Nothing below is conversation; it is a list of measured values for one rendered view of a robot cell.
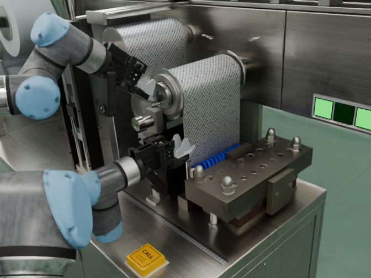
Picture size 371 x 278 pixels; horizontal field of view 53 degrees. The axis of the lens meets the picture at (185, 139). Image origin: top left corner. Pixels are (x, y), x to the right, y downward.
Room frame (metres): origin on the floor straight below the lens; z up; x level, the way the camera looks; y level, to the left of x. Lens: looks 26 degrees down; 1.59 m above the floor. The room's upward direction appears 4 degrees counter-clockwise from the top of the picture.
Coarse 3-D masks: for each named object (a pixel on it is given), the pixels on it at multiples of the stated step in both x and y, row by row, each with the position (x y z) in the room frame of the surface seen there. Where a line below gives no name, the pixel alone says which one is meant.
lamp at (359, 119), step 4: (360, 112) 0.90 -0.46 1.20; (364, 112) 0.89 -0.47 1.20; (368, 112) 0.88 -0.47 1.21; (360, 116) 0.89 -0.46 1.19; (364, 116) 0.89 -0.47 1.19; (368, 116) 0.88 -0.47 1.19; (356, 120) 0.90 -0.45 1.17; (360, 120) 0.89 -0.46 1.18; (364, 120) 0.88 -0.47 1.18; (368, 120) 0.88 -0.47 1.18; (356, 124) 0.90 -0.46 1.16; (360, 124) 0.89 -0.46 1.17; (364, 124) 0.88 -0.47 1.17; (368, 124) 0.88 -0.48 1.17; (368, 128) 0.87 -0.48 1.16
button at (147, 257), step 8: (144, 248) 0.74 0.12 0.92; (152, 248) 0.74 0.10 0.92; (128, 256) 0.72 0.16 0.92; (136, 256) 0.72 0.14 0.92; (144, 256) 0.71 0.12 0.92; (152, 256) 0.71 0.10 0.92; (160, 256) 0.71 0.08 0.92; (136, 264) 0.69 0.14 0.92; (144, 264) 0.69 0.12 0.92; (152, 264) 0.69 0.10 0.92; (160, 264) 0.70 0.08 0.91; (144, 272) 0.67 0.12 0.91
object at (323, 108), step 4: (316, 100) 0.99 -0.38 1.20; (320, 100) 0.98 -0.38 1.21; (324, 100) 0.97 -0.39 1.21; (316, 104) 0.99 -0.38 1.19; (320, 104) 0.98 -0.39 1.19; (324, 104) 0.97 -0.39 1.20; (328, 104) 0.96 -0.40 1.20; (316, 108) 0.99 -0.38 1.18; (320, 108) 0.98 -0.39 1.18; (324, 108) 0.97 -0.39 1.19; (328, 108) 0.96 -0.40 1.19; (316, 112) 0.99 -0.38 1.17; (320, 112) 0.98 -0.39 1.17; (324, 112) 0.97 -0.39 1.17; (328, 112) 0.96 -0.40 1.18; (324, 116) 0.97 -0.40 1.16; (328, 116) 0.96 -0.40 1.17
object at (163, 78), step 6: (156, 78) 1.00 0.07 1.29; (162, 78) 0.98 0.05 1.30; (168, 78) 0.97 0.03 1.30; (168, 84) 0.97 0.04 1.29; (174, 84) 0.96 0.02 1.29; (174, 90) 0.95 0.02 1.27; (174, 96) 0.95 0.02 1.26; (174, 102) 0.95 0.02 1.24; (168, 108) 0.97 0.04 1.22; (174, 108) 0.95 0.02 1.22; (168, 114) 0.97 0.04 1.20
